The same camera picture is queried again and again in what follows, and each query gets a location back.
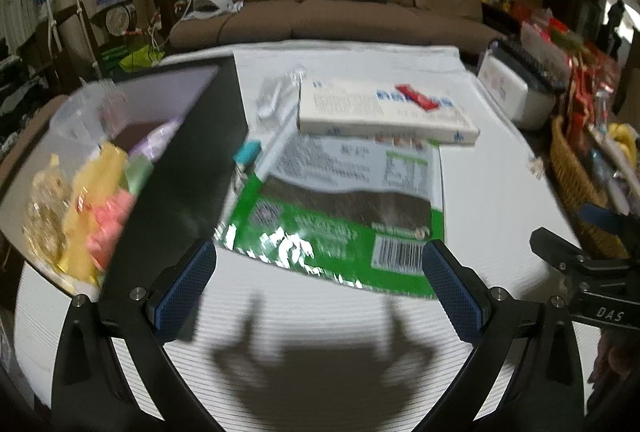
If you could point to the white glove box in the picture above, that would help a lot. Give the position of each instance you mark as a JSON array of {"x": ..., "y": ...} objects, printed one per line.
[{"x": 360, "y": 111}]

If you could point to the golden snack packet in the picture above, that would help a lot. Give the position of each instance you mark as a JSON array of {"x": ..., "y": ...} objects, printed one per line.
[{"x": 45, "y": 207}]

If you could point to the yellow banana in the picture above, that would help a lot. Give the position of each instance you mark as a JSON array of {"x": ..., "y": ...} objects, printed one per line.
[{"x": 622, "y": 136}]

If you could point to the wicker basket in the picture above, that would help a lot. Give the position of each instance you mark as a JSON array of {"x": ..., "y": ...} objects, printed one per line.
[{"x": 570, "y": 171}]

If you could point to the purple snack packet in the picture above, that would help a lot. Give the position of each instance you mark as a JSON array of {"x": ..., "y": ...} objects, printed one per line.
[{"x": 155, "y": 139}]

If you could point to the black storage container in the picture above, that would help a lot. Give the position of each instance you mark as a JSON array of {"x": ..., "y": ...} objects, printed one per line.
[{"x": 190, "y": 171}]

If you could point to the red candy wrapper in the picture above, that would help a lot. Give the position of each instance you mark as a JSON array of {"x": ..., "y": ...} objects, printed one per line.
[{"x": 417, "y": 96}]

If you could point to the round clock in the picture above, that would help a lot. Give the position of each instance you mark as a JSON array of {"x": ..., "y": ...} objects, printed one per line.
[{"x": 121, "y": 19}]

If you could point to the black remote controls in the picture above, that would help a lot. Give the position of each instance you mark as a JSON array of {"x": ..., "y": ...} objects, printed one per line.
[{"x": 530, "y": 61}]

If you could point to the green bag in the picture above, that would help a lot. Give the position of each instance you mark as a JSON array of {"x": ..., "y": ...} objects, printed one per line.
[{"x": 130, "y": 57}]

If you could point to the green seaweed packet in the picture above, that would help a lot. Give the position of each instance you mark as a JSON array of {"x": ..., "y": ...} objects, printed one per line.
[{"x": 325, "y": 217}]

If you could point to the pink snack packet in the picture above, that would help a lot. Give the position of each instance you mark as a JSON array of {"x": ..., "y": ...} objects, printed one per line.
[{"x": 112, "y": 227}]

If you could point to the person's right hand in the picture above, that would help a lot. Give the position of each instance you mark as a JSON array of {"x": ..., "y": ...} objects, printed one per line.
[{"x": 612, "y": 359}]

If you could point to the white device on sofa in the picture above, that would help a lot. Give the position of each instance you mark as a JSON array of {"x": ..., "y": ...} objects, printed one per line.
[{"x": 215, "y": 6}]

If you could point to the white storage box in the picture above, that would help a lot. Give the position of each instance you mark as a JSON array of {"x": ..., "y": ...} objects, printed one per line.
[{"x": 505, "y": 89}]

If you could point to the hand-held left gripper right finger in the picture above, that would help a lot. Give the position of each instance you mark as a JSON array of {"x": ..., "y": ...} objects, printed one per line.
[{"x": 452, "y": 294}]

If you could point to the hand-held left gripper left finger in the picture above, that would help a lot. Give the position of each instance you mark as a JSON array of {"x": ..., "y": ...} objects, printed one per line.
[{"x": 182, "y": 297}]

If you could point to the teal clip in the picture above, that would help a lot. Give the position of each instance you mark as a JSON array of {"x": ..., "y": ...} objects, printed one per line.
[{"x": 247, "y": 154}]

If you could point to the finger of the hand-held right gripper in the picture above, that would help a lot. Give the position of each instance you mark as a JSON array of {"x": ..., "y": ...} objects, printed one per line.
[
  {"x": 605, "y": 218},
  {"x": 557, "y": 252}
]

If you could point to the clear plastic bag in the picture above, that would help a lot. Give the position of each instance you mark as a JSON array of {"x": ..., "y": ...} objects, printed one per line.
[{"x": 277, "y": 94}]

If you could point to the yellow snack packet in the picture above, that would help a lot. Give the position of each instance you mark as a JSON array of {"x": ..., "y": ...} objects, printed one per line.
[{"x": 95, "y": 192}]

